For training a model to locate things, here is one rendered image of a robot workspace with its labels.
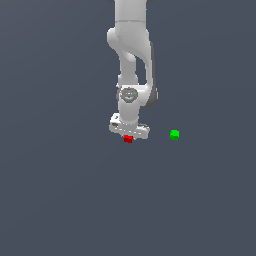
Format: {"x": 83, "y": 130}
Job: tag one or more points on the green cube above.
{"x": 174, "y": 134}

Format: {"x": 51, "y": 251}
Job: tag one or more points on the red cube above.
{"x": 128, "y": 139}

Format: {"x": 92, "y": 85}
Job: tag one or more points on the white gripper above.
{"x": 128, "y": 128}

